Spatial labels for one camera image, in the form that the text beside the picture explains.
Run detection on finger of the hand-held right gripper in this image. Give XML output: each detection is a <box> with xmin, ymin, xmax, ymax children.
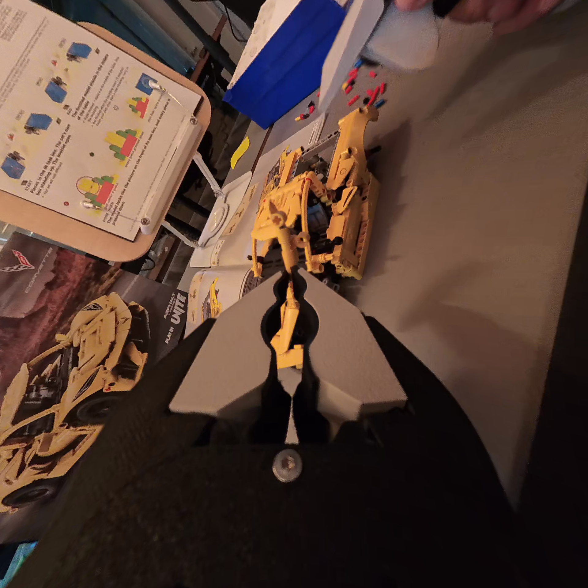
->
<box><xmin>318</xmin><ymin>0</ymin><xmax>385</xmax><ymax>114</ymax></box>

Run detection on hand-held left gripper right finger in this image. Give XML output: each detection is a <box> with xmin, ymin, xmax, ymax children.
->
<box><xmin>294</xmin><ymin>269</ymin><xmax>408</xmax><ymax>445</ymax></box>

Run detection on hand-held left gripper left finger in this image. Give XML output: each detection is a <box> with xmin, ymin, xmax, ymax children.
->
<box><xmin>169</xmin><ymin>271</ymin><xmax>288</xmax><ymax>445</ymax></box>

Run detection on yellow toy brick car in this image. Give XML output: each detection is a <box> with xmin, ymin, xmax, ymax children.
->
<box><xmin>250</xmin><ymin>107</ymin><xmax>382</xmax><ymax>283</ymax></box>

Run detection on grey desk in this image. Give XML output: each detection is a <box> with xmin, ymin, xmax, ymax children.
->
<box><xmin>184</xmin><ymin>0</ymin><xmax>588</xmax><ymax>511</ymax></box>

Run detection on person's right hand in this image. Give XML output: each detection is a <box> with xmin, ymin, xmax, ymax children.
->
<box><xmin>394</xmin><ymin>0</ymin><xmax>567</xmax><ymax>36</ymax></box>

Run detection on scattered red toy pins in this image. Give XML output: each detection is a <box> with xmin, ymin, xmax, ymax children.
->
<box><xmin>296</xmin><ymin>68</ymin><xmax>387</xmax><ymax>121</ymax></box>

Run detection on scattered black toy pins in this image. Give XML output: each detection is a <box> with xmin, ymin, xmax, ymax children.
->
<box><xmin>301</xmin><ymin>71</ymin><xmax>372</xmax><ymax>119</ymax></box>

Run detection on blue storage bin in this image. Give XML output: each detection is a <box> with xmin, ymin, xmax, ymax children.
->
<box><xmin>223</xmin><ymin>0</ymin><xmax>348</xmax><ymax>130</ymax></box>

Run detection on toy car instruction booklet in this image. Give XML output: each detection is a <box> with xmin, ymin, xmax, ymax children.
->
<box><xmin>184</xmin><ymin>115</ymin><xmax>341</xmax><ymax>339</ymax></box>

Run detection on crumpled white printed paper bags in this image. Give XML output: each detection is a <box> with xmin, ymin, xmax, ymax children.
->
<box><xmin>227</xmin><ymin>0</ymin><xmax>300</xmax><ymax>91</ymax></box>

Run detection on yellow paper slip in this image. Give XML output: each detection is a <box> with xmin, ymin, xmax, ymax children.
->
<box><xmin>230</xmin><ymin>135</ymin><xmax>251</xmax><ymax>170</ymax></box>

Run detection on black toy set box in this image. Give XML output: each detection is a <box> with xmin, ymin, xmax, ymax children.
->
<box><xmin>0</xmin><ymin>232</ymin><xmax>190</xmax><ymax>544</ymax></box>

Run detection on wooden board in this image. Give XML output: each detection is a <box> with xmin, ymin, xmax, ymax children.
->
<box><xmin>0</xmin><ymin>21</ymin><xmax>212</xmax><ymax>264</ymax></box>

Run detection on perforated panel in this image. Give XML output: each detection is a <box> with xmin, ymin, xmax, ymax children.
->
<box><xmin>518</xmin><ymin>184</ymin><xmax>588</xmax><ymax>588</ymax></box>

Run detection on printed instruction sheet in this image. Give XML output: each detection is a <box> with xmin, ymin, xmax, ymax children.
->
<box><xmin>0</xmin><ymin>0</ymin><xmax>203</xmax><ymax>242</ymax></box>

